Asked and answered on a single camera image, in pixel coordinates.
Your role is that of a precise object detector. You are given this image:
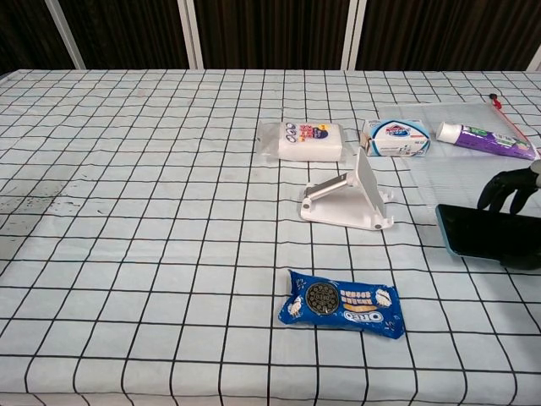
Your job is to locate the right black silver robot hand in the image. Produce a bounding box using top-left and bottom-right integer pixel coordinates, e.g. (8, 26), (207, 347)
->
(477, 160), (541, 272)

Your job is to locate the black smartphone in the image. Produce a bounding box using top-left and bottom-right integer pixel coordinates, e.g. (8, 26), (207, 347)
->
(434, 203), (541, 266)

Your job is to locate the white plastic stand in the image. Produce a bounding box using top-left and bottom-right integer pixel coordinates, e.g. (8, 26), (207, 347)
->
(298, 146), (396, 233)

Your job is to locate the purple white toothpaste tube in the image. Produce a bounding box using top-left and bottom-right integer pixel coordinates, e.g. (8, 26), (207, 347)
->
(435, 120), (541, 162)

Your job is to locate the clear zip bag red slider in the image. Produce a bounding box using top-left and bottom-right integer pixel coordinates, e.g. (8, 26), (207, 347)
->
(375, 93), (541, 205)

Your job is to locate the white blue soap box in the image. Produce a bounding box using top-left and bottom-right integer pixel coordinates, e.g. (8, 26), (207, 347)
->
(360, 118), (433, 159)

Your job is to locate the white wrapped sponge pack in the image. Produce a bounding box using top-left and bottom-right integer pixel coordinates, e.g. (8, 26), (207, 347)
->
(256, 120), (352, 162)

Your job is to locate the blue Oreo cookie pack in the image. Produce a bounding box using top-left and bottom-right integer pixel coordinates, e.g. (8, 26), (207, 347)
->
(276, 268), (406, 341)

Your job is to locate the checkered light blue tablecloth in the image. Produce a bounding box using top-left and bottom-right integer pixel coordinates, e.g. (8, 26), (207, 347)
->
(0, 68), (541, 406)

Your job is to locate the white partition post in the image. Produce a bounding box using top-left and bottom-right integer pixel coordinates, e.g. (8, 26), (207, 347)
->
(339, 0), (368, 71)
(43, 0), (88, 70)
(176, 0), (205, 70)
(525, 41), (541, 72)

